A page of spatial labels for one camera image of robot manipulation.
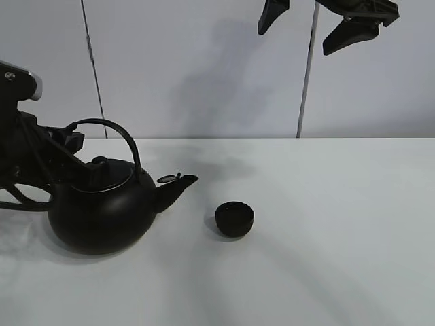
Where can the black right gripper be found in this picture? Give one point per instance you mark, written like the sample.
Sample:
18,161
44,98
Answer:
348,32

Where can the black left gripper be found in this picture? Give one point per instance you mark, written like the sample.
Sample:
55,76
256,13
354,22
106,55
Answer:
39,156

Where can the black round teapot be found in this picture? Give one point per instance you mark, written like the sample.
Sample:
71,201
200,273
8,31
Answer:
100,222

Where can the small black teacup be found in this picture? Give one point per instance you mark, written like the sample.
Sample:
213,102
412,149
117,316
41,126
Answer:
234,219

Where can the silver wall seam strip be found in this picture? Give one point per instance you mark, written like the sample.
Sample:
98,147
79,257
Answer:
307,72

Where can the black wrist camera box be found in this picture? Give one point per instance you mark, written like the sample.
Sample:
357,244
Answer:
18,84

